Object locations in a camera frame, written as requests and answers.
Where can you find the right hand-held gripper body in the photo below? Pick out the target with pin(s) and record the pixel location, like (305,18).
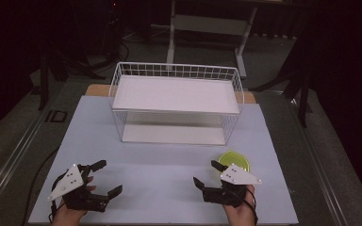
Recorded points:
(226,194)

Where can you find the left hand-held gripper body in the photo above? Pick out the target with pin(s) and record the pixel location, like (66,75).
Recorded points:
(70,183)

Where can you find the green plate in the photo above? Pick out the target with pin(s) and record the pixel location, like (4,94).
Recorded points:
(232,157)

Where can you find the person's right hand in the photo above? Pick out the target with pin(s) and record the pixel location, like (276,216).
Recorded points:
(239,216)

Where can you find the person's left hand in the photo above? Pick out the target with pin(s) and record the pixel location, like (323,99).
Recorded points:
(69,217)

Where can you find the pale table mat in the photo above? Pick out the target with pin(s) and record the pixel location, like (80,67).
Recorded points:
(157,175)

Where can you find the black tripod stand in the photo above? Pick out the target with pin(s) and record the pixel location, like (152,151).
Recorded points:
(44,82)
(303,103)

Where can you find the metal floor rail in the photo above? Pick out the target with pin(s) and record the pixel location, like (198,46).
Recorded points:
(12,163)
(320,169)

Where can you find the white metal stand frame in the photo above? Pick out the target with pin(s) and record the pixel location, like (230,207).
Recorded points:
(207,25)

